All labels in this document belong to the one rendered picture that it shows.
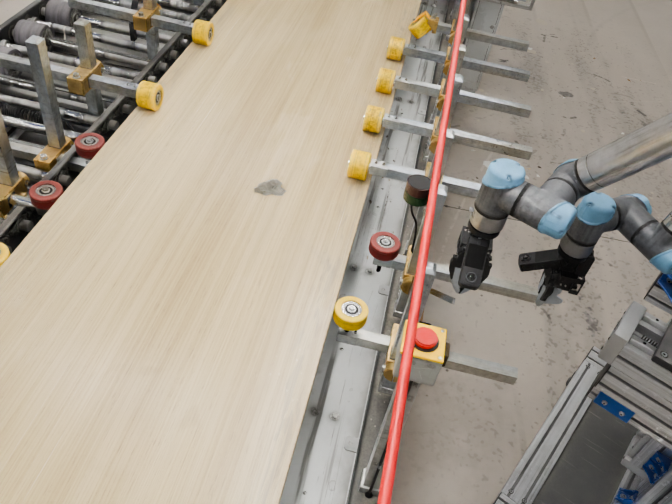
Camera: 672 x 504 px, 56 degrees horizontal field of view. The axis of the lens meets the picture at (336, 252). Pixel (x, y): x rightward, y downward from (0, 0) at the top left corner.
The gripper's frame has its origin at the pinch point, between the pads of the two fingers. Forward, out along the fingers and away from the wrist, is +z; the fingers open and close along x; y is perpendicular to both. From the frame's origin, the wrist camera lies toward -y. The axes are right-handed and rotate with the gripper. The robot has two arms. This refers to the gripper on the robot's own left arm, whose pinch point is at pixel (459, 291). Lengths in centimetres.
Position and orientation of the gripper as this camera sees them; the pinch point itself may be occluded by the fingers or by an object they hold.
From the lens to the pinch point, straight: 151.6
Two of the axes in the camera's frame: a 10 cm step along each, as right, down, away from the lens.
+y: 2.1, -6.7, 7.1
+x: -9.7, -2.4, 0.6
